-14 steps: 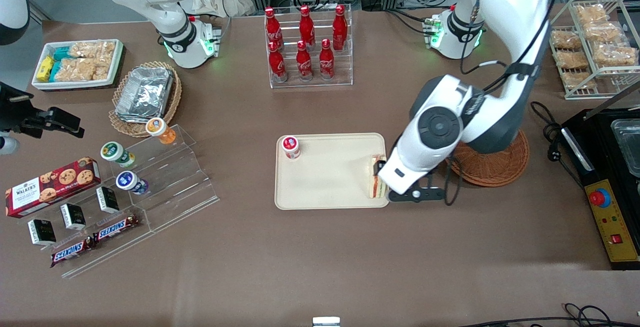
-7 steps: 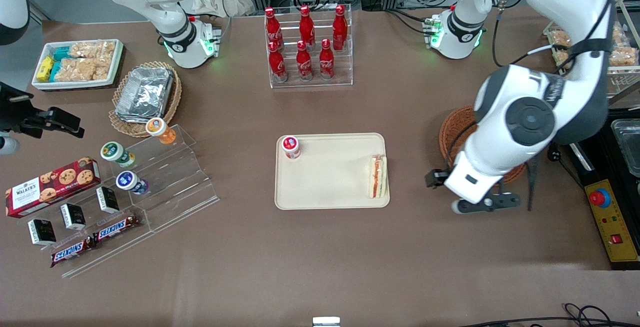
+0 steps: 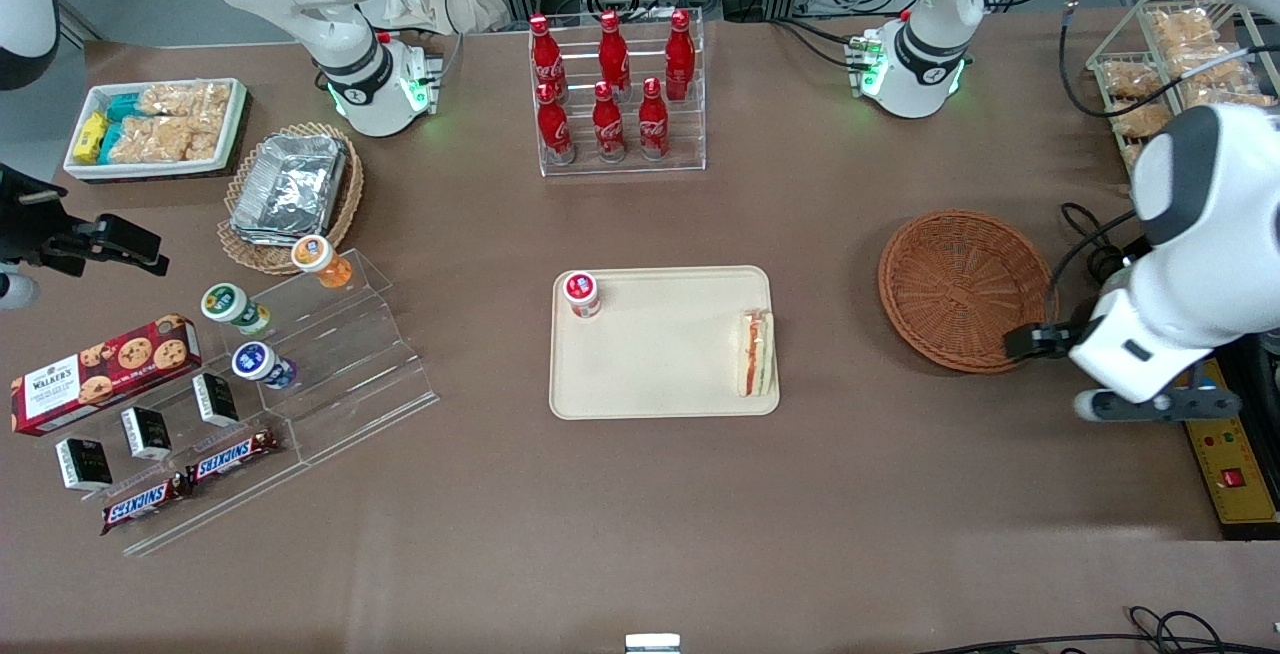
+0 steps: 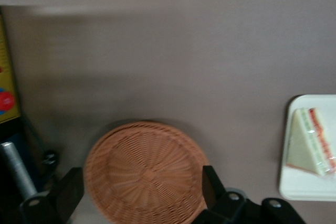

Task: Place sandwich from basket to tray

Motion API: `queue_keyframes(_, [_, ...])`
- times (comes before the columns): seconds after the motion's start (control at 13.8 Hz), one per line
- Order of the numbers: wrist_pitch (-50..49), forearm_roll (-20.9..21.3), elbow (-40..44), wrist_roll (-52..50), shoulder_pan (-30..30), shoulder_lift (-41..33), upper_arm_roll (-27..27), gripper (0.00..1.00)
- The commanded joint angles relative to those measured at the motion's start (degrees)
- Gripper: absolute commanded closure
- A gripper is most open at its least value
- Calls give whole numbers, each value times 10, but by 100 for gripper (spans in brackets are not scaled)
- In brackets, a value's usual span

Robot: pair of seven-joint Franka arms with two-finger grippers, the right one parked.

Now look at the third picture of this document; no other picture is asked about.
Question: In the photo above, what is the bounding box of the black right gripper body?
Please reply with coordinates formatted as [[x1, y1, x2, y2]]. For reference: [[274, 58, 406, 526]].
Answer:
[[0, 164, 101, 280]]

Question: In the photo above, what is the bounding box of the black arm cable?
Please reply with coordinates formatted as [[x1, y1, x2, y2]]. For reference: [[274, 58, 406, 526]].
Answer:
[[1044, 202, 1153, 335]]

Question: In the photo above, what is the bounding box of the blue-lid drink bottle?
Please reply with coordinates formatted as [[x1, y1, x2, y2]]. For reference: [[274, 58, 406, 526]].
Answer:
[[231, 342, 298, 391]]

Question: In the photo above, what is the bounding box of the Snickers chocolate bar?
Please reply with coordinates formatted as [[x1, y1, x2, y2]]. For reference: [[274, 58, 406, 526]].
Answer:
[[100, 477, 193, 536], [186, 428, 281, 486]]

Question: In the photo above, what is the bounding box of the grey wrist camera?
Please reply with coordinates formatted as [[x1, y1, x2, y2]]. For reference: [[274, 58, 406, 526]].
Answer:
[[0, 271, 41, 312], [1074, 374, 1243, 425]]

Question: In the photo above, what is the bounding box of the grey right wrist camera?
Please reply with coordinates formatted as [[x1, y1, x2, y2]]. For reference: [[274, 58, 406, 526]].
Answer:
[[0, 271, 41, 312]]

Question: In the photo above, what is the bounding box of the orange drink bottle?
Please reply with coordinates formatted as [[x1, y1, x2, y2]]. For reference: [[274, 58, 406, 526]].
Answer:
[[291, 235, 354, 291]]

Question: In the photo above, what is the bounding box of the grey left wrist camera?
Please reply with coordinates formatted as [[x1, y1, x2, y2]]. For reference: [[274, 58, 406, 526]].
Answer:
[[1074, 374, 1243, 425]]

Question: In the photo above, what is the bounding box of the light wicker basket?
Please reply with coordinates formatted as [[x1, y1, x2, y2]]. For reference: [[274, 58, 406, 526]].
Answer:
[[217, 122, 365, 276]]

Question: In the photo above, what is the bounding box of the red Walkers cookie box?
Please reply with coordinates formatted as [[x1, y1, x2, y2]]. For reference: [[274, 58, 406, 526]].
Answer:
[[10, 314, 203, 437]]

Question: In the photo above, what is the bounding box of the yellow emergency stop box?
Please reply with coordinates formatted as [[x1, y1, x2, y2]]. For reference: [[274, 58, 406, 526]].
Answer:
[[1185, 359, 1280, 541]]

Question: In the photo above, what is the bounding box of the beige plastic tray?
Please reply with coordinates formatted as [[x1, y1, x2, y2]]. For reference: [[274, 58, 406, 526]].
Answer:
[[548, 265, 781, 421]]

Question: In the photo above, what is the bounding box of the white rectangular snack tray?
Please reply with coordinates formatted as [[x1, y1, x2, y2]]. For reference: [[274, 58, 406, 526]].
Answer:
[[62, 78, 251, 183]]

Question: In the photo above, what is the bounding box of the clear cracker bag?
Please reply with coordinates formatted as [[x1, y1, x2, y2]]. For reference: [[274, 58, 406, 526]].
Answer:
[[1098, 61, 1167, 101]]

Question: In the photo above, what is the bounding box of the clear acrylic bottle rack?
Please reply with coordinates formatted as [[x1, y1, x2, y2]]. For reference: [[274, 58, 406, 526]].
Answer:
[[528, 6, 708, 178]]

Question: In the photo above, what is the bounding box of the triangular sandwich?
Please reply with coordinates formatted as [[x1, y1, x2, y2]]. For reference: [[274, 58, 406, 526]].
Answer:
[[737, 309, 777, 398]]

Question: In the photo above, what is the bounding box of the small black box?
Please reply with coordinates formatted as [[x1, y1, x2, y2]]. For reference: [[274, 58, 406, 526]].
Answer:
[[120, 406, 173, 461], [55, 437, 114, 492], [192, 372, 240, 428]]

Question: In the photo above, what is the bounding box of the clear acrylic stepped display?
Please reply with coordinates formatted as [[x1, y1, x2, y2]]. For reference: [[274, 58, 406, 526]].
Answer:
[[120, 249, 441, 557]]

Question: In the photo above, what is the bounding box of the brown wicker basket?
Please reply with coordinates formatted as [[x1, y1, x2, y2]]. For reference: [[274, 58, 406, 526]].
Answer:
[[878, 210, 1059, 375]]

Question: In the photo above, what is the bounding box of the black floor cable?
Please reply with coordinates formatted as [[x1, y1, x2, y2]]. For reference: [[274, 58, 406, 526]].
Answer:
[[920, 606, 1280, 654]]

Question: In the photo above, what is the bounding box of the yellow snack pack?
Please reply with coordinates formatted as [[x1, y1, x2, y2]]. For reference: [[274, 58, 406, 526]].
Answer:
[[72, 112, 110, 166]]

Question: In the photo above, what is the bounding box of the white wire rack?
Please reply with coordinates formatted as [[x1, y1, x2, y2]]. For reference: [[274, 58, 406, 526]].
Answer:
[[1086, 0, 1280, 173]]

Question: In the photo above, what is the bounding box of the clear rice cracker pack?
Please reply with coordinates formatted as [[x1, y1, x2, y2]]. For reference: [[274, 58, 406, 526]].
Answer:
[[138, 82, 233, 121], [108, 116, 222, 164]]

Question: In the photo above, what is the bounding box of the black side stand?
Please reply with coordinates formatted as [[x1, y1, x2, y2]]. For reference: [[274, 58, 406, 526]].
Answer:
[[1225, 332, 1280, 440]]

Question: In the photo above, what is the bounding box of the stack of foil trays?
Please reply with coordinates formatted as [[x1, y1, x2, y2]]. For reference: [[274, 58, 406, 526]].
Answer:
[[230, 132, 349, 245]]

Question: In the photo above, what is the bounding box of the red-lid yogurt cup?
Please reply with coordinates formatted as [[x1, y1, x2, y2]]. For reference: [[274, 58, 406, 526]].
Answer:
[[562, 271, 603, 320]]

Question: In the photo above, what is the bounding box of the red cola bottle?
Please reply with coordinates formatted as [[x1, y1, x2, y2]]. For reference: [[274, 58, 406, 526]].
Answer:
[[528, 14, 567, 101], [591, 81, 627, 164], [638, 77, 671, 162], [597, 10, 632, 101], [664, 9, 697, 103], [536, 82, 577, 166]]

